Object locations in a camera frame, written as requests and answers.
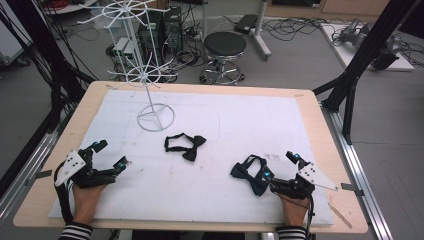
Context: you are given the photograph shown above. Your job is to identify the person's right hand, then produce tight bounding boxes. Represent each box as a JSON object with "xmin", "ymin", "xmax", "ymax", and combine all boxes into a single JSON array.
[{"xmin": 281, "ymin": 195, "xmax": 312, "ymax": 228}]

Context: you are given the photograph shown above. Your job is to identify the black frame beam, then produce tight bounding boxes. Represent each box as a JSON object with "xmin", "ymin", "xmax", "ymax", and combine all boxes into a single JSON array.
[{"xmin": 0, "ymin": 109, "xmax": 56, "ymax": 198}]

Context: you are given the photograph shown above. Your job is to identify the black frame post with cables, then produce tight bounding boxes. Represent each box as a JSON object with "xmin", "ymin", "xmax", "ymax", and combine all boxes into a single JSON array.
[{"xmin": 5, "ymin": 0, "xmax": 97, "ymax": 135}]

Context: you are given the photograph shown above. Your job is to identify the white equipment box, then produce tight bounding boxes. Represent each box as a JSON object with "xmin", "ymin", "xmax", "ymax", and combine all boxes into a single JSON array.
[{"xmin": 112, "ymin": 36, "xmax": 136, "ymax": 68}]

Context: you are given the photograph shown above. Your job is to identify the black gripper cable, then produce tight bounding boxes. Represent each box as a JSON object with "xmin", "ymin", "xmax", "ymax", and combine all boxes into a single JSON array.
[
  {"xmin": 53, "ymin": 161, "xmax": 75, "ymax": 224},
  {"xmin": 279, "ymin": 193, "xmax": 317, "ymax": 240}
]

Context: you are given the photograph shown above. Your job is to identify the aluminium rail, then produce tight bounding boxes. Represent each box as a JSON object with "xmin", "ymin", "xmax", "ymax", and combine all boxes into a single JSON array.
[
  {"xmin": 0, "ymin": 129, "xmax": 60, "ymax": 219},
  {"xmin": 320, "ymin": 102, "xmax": 395, "ymax": 240}
]

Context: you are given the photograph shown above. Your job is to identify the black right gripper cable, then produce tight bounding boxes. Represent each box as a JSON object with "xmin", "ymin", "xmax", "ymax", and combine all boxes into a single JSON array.
[{"xmin": 279, "ymin": 193, "xmax": 317, "ymax": 240}]

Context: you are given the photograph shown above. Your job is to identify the black bow tie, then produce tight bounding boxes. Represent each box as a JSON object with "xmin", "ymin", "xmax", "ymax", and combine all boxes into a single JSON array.
[
  {"xmin": 229, "ymin": 154, "xmax": 276, "ymax": 197},
  {"xmin": 163, "ymin": 132, "xmax": 207, "ymax": 163}
]

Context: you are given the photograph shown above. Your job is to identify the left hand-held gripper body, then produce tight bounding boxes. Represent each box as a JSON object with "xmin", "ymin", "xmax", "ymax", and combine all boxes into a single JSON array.
[{"xmin": 54, "ymin": 149, "xmax": 118, "ymax": 189}]

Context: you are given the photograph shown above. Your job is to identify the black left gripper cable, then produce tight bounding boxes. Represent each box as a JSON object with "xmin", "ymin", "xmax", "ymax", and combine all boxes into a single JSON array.
[{"xmin": 53, "ymin": 161, "xmax": 75, "ymax": 224}]

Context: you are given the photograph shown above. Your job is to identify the white wire rack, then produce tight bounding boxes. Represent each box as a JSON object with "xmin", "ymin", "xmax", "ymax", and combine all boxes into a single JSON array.
[{"xmin": 77, "ymin": 0, "xmax": 178, "ymax": 133}]

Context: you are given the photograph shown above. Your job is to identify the black flat box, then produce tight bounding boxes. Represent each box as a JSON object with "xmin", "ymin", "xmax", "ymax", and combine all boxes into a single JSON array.
[{"xmin": 233, "ymin": 13, "xmax": 259, "ymax": 35}]

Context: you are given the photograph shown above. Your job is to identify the white floor platform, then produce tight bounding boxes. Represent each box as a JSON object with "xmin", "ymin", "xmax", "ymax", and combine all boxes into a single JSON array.
[{"xmin": 320, "ymin": 22, "xmax": 416, "ymax": 72}]

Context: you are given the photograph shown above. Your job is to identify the black floor cables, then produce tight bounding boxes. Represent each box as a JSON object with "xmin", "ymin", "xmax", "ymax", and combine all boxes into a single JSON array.
[{"xmin": 261, "ymin": 15, "xmax": 338, "ymax": 43}]

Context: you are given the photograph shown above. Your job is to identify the grey robot device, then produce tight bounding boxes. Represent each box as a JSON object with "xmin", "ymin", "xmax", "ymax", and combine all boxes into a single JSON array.
[{"xmin": 339, "ymin": 17, "xmax": 402, "ymax": 71}]

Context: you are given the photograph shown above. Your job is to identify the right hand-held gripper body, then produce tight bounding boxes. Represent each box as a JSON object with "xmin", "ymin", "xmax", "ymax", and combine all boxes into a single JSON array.
[{"xmin": 269, "ymin": 162, "xmax": 340, "ymax": 201}]

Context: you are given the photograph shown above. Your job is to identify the black computer tower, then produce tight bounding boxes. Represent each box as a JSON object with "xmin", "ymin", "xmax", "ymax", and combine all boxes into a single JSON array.
[
  {"xmin": 162, "ymin": 5, "xmax": 184, "ymax": 55},
  {"xmin": 137, "ymin": 11, "xmax": 166, "ymax": 66}
]

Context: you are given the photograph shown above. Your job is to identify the metal table bracket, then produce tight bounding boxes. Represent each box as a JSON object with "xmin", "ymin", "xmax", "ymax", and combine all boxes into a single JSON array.
[
  {"xmin": 340, "ymin": 182, "xmax": 365, "ymax": 198},
  {"xmin": 24, "ymin": 169, "xmax": 54, "ymax": 187}
]

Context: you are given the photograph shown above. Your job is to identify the person's left hand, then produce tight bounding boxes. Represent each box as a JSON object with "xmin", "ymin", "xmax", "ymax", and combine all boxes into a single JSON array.
[{"xmin": 71, "ymin": 183, "xmax": 108, "ymax": 225}]

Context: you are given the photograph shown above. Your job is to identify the thin wooden stick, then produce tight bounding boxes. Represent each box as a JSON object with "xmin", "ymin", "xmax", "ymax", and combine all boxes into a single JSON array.
[{"xmin": 327, "ymin": 201, "xmax": 354, "ymax": 231}]

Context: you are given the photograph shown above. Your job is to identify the white foam mat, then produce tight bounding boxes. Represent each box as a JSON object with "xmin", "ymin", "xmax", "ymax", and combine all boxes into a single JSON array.
[{"xmin": 48, "ymin": 89, "xmax": 335, "ymax": 228}]

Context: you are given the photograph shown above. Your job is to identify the black round stool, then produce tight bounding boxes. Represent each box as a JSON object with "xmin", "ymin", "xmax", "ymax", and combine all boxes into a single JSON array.
[{"xmin": 199, "ymin": 31, "xmax": 248, "ymax": 86}]

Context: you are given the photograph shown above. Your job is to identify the white stand post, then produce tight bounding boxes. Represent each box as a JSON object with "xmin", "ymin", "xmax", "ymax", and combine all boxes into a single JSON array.
[{"xmin": 250, "ymin": 0, "xmax": 273, "ymax": 62}]

